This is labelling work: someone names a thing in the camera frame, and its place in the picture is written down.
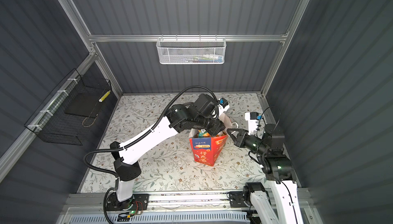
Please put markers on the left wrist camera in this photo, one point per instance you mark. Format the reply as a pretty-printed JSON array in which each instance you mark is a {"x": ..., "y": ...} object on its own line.
[{"x": 223, "y": 105}]

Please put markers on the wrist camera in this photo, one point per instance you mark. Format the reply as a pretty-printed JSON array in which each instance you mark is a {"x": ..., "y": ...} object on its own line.
[
  {"x": 223, "y": 105},
  {"x": 253, "y": 120}
]

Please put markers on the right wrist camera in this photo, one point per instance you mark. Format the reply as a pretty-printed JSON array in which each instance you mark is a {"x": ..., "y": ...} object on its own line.
[{"x": 253, "y": 120}]

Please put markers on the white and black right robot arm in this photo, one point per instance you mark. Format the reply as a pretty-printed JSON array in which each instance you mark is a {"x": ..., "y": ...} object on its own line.
[{"x": 275, "y": 197}]

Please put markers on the white perforated vent panel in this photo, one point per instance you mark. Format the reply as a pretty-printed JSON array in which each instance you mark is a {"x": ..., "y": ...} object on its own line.
[{"x": 202, "y": 217}]

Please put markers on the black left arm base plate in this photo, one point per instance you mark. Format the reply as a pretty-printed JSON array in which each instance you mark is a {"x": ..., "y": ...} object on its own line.
[{"x": 138, "y": 202}]

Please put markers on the orange snack bag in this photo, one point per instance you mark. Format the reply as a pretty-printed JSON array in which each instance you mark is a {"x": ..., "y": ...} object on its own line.
[{"x": 203, "y": 133}]

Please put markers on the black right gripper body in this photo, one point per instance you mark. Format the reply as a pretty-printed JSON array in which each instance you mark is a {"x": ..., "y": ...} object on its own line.
[{"x": 241, "y": 139}]

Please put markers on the white wire mesh basket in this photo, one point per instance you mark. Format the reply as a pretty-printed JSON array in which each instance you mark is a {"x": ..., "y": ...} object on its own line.
[{"x": 191, "y": 52}]

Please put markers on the black wire basket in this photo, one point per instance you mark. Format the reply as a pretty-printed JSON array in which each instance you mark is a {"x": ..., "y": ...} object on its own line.
[{"x": 77, "y": 114}]

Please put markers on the red and white paper bag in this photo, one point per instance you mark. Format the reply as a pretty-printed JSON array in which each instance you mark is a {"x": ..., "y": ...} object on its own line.
[{"x": 206, "y": 150}]

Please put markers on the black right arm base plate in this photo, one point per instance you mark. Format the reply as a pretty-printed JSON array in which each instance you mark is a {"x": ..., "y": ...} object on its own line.
[{"x": 236, "y": 199}]

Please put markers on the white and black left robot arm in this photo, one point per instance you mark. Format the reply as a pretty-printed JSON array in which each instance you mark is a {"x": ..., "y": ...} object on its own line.
[{"x": 204, "y": 113}]

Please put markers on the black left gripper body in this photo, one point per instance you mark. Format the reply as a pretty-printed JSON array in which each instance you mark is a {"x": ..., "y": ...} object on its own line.
[{"x": 217, "y": 126}]

